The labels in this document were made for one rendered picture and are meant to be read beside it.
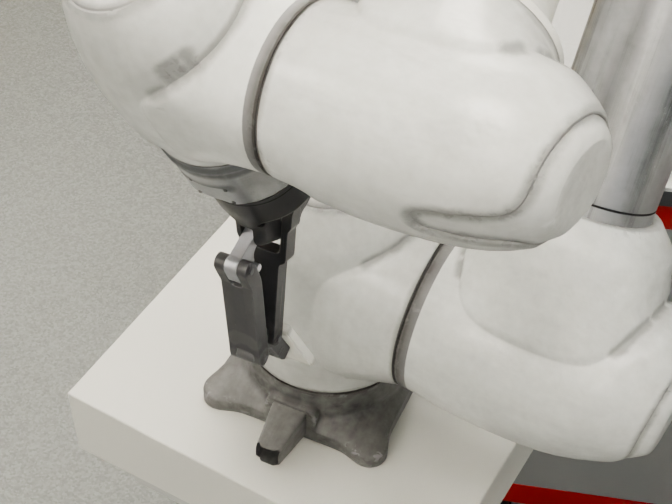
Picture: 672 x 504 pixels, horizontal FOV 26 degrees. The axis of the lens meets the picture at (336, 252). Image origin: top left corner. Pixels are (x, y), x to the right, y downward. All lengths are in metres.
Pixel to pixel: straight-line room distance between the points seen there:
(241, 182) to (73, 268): 1.81
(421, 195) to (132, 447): 0.72
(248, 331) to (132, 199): 1.81
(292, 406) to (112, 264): 1.39
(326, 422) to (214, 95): 0.61
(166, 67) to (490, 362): 0.49
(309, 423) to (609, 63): 0.43
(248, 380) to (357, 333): 0.18
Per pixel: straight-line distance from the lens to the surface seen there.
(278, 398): 1.31
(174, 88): 0.76
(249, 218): 0.93
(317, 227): 1.16
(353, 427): 1.32
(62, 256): 2.69
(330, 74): 0.72
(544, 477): 2.16
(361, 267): 1.17
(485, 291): 1.14
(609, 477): 2.15
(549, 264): 1.12
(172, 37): 0.74
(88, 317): 2.58
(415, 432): 1.34
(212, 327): 1.42
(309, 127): 0.72
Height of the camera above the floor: 1.90
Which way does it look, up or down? 46 degrees down
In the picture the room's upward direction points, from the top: straight up
